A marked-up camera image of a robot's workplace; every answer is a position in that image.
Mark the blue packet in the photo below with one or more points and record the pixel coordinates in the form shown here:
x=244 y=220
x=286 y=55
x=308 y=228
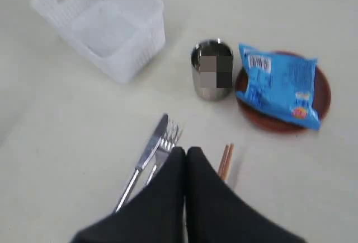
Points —
x=280 y=85

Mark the white perforated plastic basket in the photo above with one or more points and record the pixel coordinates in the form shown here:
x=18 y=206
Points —
x=120 y=37

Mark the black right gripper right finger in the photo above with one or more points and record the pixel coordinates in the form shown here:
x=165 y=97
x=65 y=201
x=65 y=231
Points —
x=215 y=213

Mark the brown round wooden plate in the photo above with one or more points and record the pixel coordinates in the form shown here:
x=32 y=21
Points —
x=321 y=103

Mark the brown wooden chopstick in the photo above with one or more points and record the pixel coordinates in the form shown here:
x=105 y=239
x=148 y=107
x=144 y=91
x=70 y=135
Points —
x=227 y=163
x=223 y=161

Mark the silver fork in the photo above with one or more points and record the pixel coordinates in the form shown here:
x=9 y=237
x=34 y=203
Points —
x=168 y=142

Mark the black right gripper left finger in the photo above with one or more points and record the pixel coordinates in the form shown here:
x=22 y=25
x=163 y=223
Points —
x=155 y=214

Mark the silver table knife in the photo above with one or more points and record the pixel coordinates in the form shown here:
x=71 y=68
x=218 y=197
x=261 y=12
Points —
x=144 y=159

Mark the shiny steel cup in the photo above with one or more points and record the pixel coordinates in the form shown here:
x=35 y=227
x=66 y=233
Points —
x=212 y=69

